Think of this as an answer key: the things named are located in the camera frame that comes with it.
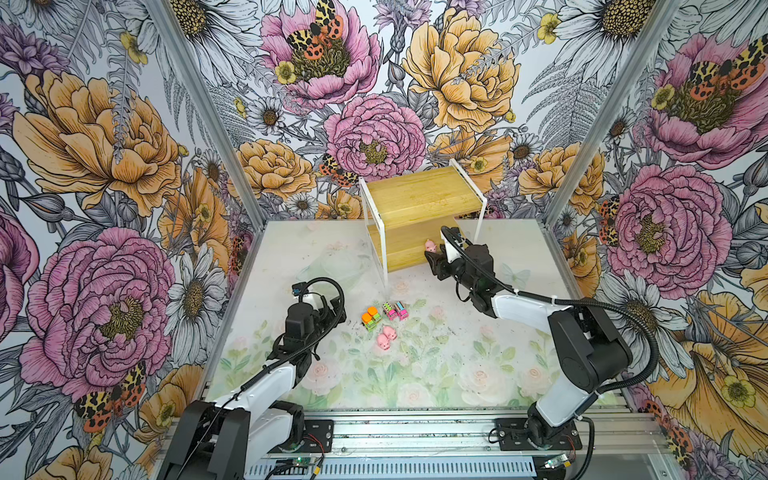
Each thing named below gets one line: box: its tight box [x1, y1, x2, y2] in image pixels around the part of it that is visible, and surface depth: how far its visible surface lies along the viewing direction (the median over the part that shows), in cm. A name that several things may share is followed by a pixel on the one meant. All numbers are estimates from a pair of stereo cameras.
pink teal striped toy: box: [394, 301, 410, 321], surface depth 96 cm
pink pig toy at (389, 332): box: [382, 326, 397, 340], surface depth 92 cm
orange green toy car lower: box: [361, 312, 379, 332], surface depth 93 cm
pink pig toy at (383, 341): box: [377, 333, 391, 350], surface depth 91 cm
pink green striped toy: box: [382, 301, 397, 321], surface depth 96 cm
